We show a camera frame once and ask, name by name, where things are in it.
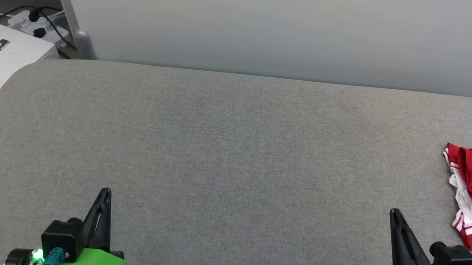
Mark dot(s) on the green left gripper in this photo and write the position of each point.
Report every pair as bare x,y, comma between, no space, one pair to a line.
101,264

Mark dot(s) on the black power plug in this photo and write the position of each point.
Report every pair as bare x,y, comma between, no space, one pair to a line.
34,15
39,32

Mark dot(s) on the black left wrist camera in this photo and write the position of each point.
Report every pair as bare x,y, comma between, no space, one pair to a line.
62,237

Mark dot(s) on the white equipment box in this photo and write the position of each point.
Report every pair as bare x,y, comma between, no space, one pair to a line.
4,61

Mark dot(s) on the grey partition frame post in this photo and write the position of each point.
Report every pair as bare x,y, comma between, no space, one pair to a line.
81,43

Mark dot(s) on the white power strip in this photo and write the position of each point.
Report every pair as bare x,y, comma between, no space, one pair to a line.
18,22

